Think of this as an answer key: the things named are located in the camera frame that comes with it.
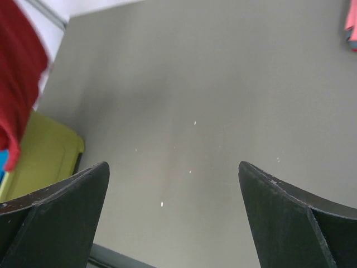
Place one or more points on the cyan t shirt in bin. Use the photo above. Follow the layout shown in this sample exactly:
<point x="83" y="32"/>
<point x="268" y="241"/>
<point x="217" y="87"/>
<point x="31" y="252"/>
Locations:
<point x="3" y="160"/>

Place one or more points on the green plastic bin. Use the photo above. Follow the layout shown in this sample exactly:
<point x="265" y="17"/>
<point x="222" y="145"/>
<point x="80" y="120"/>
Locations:
<point x="50" y="152"/>

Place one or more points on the left aluminium corner post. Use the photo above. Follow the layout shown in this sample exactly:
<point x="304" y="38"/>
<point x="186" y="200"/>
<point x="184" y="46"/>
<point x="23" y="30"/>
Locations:
<point x="49" y="13"/>

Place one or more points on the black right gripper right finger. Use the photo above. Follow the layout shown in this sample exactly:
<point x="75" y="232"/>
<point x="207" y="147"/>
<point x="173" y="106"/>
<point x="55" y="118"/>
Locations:
<point x="294" y="228"/>

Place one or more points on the folded pink t shirt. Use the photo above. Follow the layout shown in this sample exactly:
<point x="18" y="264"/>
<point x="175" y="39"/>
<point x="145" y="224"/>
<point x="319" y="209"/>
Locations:
<point x="350" y="23"/>

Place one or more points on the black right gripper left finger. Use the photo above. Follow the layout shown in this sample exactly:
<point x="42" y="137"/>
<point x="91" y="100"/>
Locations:
<point x="54" y="226"/>

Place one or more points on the folded blue t shirt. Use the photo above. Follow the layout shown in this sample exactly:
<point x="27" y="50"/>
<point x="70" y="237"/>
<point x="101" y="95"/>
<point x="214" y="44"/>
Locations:
<point x="352" y="44"/>

